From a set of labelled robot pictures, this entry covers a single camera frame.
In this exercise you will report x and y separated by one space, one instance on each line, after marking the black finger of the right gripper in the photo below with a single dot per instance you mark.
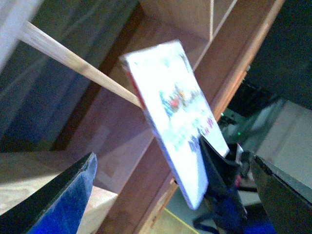
222 172

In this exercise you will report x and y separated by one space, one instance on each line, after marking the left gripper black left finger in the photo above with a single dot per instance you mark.
57 207

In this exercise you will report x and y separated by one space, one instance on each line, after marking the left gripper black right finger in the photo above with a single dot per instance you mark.
287 201

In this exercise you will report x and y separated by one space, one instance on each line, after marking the wooden shelf unit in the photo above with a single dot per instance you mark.
219 37

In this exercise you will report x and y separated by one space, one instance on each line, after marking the white illustrated children's book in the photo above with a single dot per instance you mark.
177 111

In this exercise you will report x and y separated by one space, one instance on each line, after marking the dark striped curtain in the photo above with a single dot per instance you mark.
50 51

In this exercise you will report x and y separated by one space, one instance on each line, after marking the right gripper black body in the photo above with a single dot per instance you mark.
252 218

